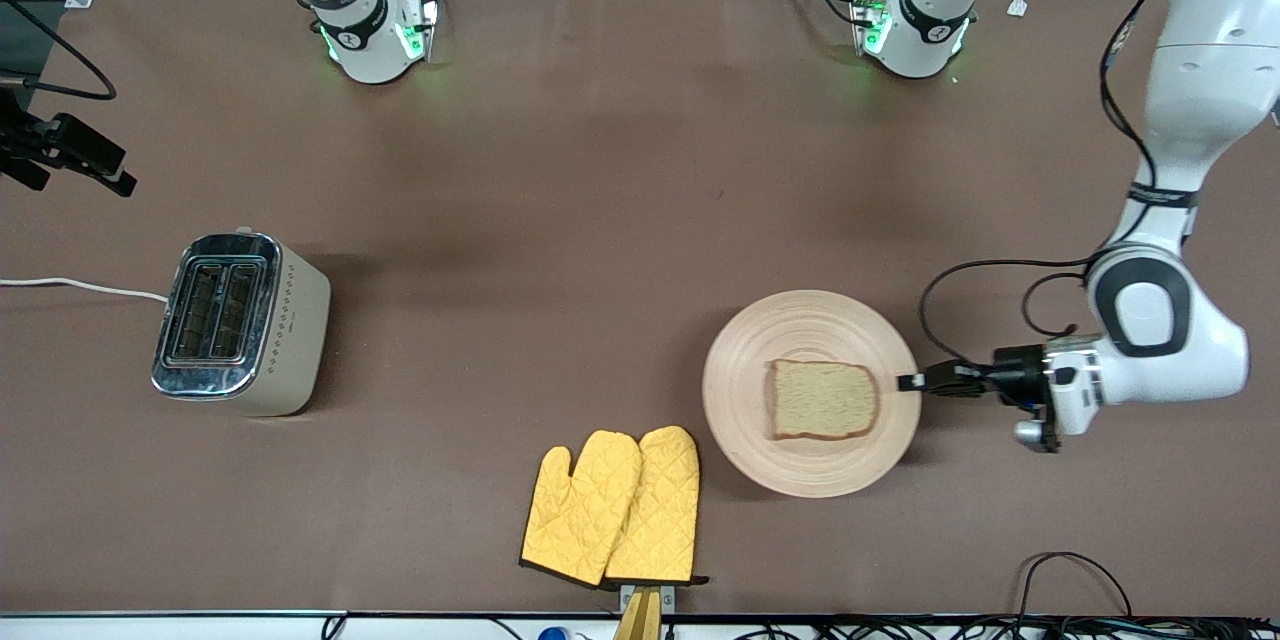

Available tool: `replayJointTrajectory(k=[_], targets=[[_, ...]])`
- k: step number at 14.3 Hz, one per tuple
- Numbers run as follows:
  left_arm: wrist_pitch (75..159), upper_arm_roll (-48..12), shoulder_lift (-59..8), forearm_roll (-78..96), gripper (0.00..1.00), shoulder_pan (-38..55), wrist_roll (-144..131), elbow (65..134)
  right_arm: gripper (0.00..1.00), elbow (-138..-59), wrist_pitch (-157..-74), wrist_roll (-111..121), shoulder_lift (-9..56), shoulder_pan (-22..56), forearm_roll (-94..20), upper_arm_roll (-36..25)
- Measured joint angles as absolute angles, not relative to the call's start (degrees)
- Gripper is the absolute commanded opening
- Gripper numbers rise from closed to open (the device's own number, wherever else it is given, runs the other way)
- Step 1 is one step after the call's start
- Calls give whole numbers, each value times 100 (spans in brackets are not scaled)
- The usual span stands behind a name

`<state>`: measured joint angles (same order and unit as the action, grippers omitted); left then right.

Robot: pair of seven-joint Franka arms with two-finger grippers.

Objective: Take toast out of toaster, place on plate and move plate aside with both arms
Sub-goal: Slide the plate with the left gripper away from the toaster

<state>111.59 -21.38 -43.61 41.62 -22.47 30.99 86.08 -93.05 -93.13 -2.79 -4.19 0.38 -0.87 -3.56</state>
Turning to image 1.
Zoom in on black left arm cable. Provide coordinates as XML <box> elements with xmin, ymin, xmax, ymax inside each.
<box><xmin>918</xmin><ymin>0</ymin><xmax>1159</xmax><ymax>383</ymax></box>

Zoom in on black cable bundle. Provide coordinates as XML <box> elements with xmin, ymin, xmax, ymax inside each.
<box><xmin>735</xmin><ymin>614</ymin><xmax>1280</xmax><ymax>640</ymax></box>

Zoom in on yellow quilted mitt with thumb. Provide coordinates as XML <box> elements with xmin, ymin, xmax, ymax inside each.
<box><xmin>519</xmin><ymin>430</ymin><xmax>644</xmax><ymax>589</ymax></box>

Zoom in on round wooden plate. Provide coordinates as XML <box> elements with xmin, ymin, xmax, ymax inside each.
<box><xmin>701</xmin><ymin>289</ymin><xmax>923</xmax><ymax>500</ymax></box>

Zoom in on brown table cover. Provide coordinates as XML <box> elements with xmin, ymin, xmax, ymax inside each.
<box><xmin>0</xmin><ymin>0</ymin><xmax>1280</xmax><ymax>619</ymax></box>

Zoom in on slice of brown toast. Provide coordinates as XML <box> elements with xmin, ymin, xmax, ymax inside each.
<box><xmin>765</xmin><ymin>358</ymin><xmax>882</xmax><ymax>442</ymax></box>

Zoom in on black looped floor cable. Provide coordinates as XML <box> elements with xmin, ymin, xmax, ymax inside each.
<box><xmin>1017</xmin><ymin>551</ymin><xmax>1135</xmax><ymax>622</ymax></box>

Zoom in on white toaster power cable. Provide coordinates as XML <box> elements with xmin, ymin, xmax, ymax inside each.
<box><xmin>0</xmin><ymin>276</ymin><xmax>170</xmax><ymax>304</ymax></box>

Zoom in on wooden stick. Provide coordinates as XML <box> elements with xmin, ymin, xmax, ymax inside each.
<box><xmin>612</xmin><ymin>588</ymin><xmax>663</xmax><ymax>640</ymax></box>

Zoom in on cream and chrome toaster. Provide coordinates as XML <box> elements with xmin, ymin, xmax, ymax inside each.
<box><xmin>151</xmin><ymin>227</ymin><xmax>332</xmax><ymax>418</ymax></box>

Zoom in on yellow quilted oven mitt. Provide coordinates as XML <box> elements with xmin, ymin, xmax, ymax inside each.
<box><xmin>603</xmin><ymin>425</ymin><xmax>711</xmax><ymax>589</ymax></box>

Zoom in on small metal bracket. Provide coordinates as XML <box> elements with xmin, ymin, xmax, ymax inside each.
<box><xmin>619</xmin><ymin>582</ymin><xmax>677</xmax><ymax>614</ymax></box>

